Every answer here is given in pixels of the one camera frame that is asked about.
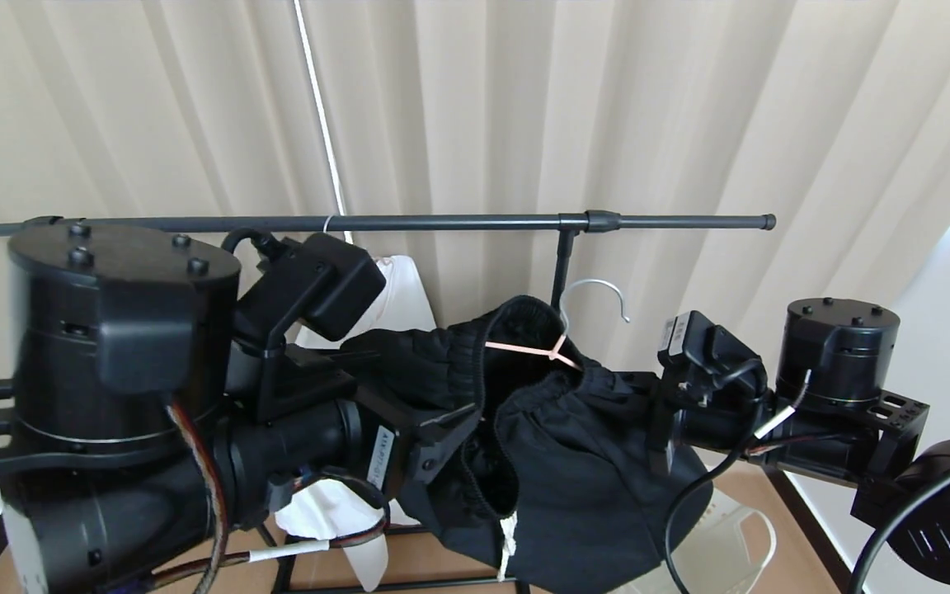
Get beige curtain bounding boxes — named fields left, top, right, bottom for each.
left=0, top=0, right=950, bottom=390

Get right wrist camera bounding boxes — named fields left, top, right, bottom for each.
left=657, top=310, right=766, bottom=390

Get pink clothes hanger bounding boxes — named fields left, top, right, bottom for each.
left=483, top=278, right=632, bottom=373
left=322, top=214, right=398, bottom=275

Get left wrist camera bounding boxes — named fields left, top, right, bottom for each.
left=231, top=231, right=388, bottom=422

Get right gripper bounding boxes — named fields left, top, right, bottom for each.
left=649, top=371, right=861, bottom=485

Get black shorts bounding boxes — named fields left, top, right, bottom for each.
left=341, top=295, right=716, bottom=594

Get black cable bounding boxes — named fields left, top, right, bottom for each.
left=662, top=359, right=950, bottom=594
left=219, top=229, right=287, bottom=266

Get white printed t-shirt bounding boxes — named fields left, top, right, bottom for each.
left=273, top=255, right=437, bottom=593

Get white laundry basket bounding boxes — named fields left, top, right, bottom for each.
left=656, top=488, right=778, bottom=594

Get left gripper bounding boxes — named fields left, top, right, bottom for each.
left=0, top=386, right=486, bottom=594

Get black clothes rack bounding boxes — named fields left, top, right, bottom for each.
left=0, top=212, right=778, bottom=594

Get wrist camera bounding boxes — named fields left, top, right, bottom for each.
left=657, top=310, right=766, bottom=390
left=231, top=231, right=388, bottom=422

